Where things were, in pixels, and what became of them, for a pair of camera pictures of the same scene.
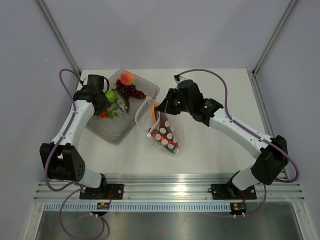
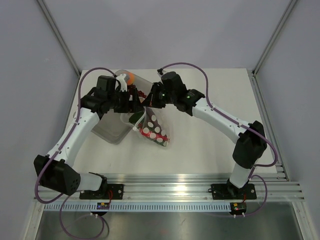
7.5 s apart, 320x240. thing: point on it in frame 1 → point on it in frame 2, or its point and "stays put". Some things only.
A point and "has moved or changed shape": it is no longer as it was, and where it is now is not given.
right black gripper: x=166 y=105 → x=151 y=101
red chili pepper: x=163 y=139 → x=152 y=134
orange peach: x=127 y=78 stays put
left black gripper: x=106 y=105 → x=130 y=106
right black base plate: x=230 y=191 stays put
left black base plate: x=107 y=192 stays put
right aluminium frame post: x=288 y=10 stays put
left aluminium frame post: x=45 y=9 stays put
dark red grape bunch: x=130 y=89 stays put
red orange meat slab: x=163 y=119 → x=151 y=120
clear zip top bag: x=164 y=130 has moved or changed shape
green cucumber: x=174 y=150 → x=157 y=130
